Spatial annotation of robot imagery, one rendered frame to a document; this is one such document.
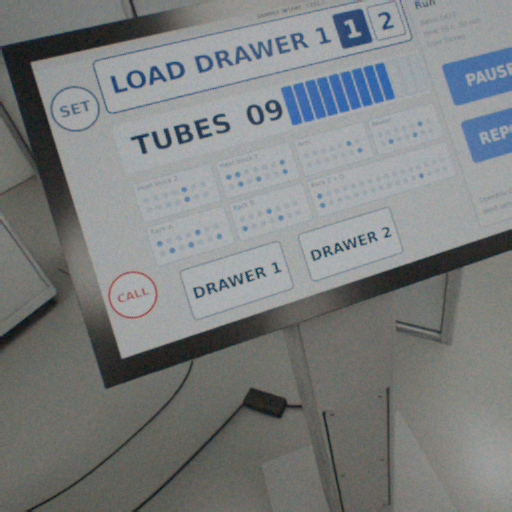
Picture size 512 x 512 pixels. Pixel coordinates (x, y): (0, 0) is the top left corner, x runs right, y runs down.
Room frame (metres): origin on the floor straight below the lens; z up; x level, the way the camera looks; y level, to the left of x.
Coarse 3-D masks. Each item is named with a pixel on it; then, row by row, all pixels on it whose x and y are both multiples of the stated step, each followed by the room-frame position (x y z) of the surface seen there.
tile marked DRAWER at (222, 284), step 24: (216, 264) 0.29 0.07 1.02; (240, 264) 0.29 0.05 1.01; (264, 264) 0.29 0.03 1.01; (192, 288) 0.28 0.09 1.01; (216, 288) 0.28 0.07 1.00; (240, 288) 0.28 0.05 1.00; (264, 288) 0.28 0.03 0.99; (288, 288) 0.28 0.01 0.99; (192, 312) 0.26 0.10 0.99; (216, 312) 0.26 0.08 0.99
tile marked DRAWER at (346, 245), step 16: (384, 208) 0.32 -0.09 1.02; (336, 224) 0.31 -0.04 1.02; (352, 224) 0.31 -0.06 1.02; (368, 224) 0.31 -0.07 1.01; (384, 224) 0.31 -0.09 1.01; (304, 240) 0.30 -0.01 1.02; (320, 240) 0.30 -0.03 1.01; (336, 240) 0.30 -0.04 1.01; (352, 240) 0.30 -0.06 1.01; (368, 240) 0.30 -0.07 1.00; (384, 240) 0.30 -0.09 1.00; (400, 240) 0.30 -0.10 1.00; (304, 256) 0.29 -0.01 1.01; (320, 256) 0.29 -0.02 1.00; (336, 256) 0.29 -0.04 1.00; (352, 256) 0.29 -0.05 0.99; (368, 256) 0.29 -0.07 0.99; (384, 256) 0.29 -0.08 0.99; (320, 272) 0.28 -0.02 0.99; (336, 272) 0.28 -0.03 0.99
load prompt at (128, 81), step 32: (384, 0) 0.46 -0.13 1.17; (224, 32) 0.43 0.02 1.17; (256, 32) 0.43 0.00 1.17; (288, 32) 0.43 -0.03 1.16; (320, 32) 0.44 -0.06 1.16; (352, 32) 0.44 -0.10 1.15; (384, 32) 0.44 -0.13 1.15; (96, 64) 0.41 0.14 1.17; (128, 64) 0.41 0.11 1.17; (160, 64) 0.41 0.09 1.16; (192, 64) 0.41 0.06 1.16; (224, 64) 0.41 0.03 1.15; (256, 64) 0.41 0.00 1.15; (288, 64) 0.41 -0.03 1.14; (128, 96) 0.39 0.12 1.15; (160, 96) 0.39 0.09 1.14
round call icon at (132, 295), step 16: (128, 272) 0.29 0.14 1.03; (144, 272) 0.29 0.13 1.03; (112, 288) 0.28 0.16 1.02; (128, 288) 0.28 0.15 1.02; (144, 288) 0.28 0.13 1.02; (112, 304) 0.27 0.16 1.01; (128, 304) 0.27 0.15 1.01; (144, 304) 0.27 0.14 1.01; (160, 304) 0.27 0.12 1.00; (128, 320) 0.26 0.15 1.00
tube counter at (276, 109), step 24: (336, 72) 0.41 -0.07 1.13; (360, 72) 0.41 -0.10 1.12; (384, 72) 0.41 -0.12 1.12; (408, 72) 0.41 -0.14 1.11; (240, 96) 0.39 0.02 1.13; (264, 96) 0.39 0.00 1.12; (288, 96) 0.39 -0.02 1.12; (312, 96) 0.39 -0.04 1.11; (336, 96) 0.39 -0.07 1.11; (360, 96) 0.39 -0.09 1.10; (384, 96) 0.40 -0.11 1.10; (408, 96) 0.40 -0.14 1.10; (264, 120) 0.38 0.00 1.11; (288, 120) 0.38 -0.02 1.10; (312, 120) 0.38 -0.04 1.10
